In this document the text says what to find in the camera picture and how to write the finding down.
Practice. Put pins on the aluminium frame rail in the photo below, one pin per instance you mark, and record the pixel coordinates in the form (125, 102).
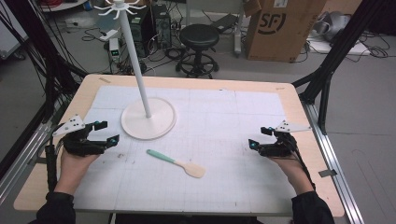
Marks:
(333, 161)
(21, 161)

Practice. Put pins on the person's left hand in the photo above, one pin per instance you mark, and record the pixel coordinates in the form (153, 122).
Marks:
(73, 171)

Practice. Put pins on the person's right hand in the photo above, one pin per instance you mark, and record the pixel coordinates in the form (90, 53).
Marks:
(294, 172)

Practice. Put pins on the white power strip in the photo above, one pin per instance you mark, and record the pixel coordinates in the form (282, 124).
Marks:
(109, 34)

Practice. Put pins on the white grid mat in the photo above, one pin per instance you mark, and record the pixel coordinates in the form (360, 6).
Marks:
(202, 133)

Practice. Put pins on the white stand leg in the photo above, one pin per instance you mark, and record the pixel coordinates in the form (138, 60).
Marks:
(238, 34)

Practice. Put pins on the grey bag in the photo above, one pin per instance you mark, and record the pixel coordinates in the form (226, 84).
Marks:
(333, 25)

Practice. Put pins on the grey tape strip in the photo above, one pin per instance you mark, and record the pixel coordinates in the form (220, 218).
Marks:
(327, 173)

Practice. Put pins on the white device with green display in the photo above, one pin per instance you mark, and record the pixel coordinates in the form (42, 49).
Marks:
(114, 49)

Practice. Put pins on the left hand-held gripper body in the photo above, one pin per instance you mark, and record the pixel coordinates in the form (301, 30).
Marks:
(81, 145)

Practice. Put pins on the large cardboard box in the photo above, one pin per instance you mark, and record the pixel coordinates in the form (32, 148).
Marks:
(280, 34)

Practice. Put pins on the beige tape strip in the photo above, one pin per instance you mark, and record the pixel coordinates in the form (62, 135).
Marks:
(104, 80)

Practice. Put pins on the black metal frame post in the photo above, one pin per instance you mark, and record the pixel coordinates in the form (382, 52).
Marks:
(339, 46)
(46, 62)

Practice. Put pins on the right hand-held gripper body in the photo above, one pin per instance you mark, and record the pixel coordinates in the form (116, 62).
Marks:
(280, 145)

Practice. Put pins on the white hook rack stand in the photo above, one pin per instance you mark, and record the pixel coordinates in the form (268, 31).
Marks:
(155, 122)

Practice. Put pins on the black computer tower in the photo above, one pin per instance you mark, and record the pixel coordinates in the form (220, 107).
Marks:
(140, 31)
(162, 26)

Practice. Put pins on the black round stool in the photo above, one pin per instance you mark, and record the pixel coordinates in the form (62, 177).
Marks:
(199, 36)

